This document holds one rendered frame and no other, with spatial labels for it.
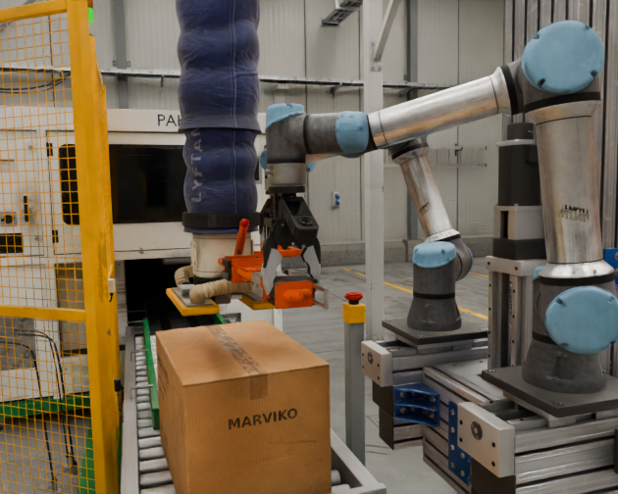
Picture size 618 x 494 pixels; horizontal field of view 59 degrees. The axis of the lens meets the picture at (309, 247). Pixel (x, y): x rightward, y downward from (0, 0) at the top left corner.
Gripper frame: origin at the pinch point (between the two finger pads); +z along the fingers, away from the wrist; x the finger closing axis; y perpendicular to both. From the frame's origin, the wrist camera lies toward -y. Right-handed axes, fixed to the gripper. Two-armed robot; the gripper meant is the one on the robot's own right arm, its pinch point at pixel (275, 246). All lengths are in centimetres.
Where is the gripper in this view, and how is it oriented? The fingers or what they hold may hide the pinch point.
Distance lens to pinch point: 200.4
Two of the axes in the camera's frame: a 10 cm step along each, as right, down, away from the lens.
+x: 9.3, -0.5, 3.7
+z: 0.2, 10.0, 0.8
